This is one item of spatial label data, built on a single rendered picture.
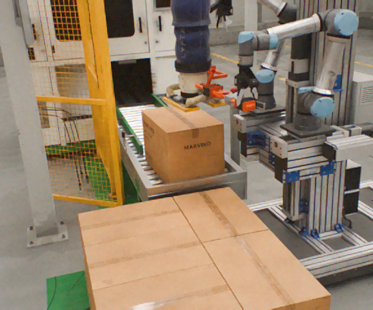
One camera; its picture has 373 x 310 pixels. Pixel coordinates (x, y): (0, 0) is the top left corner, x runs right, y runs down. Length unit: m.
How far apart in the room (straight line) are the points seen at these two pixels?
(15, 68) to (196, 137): 1.31
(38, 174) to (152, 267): 1.57
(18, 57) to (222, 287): 2.09
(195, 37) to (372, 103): 1.14
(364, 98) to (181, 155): 1.17
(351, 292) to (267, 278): 1.01
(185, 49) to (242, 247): 1.18
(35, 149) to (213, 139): 1.31
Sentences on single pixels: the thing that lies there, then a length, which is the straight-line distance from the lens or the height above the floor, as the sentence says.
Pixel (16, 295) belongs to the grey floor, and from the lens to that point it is 3.46.
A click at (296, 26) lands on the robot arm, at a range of 2.66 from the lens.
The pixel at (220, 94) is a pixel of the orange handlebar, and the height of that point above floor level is 1.26.
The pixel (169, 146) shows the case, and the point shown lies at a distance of 3.12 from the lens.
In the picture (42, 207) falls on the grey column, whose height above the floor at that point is 0.27.
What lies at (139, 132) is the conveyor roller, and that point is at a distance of 4.41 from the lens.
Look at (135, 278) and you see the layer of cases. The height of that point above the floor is 0.54.
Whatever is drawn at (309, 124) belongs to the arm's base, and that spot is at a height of 1.07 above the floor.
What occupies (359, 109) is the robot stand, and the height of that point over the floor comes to 1.06.
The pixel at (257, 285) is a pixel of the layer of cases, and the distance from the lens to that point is 2.34.
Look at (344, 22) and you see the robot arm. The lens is 2.58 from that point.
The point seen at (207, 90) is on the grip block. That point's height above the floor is 1.26.
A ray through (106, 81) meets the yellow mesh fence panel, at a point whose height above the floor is 1.16.
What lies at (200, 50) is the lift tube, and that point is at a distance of 2.91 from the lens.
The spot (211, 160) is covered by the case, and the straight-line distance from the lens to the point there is 3.26.
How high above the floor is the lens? 1.93
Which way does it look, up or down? 21 degrees down
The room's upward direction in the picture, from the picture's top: 3 degrees counter-clockwise
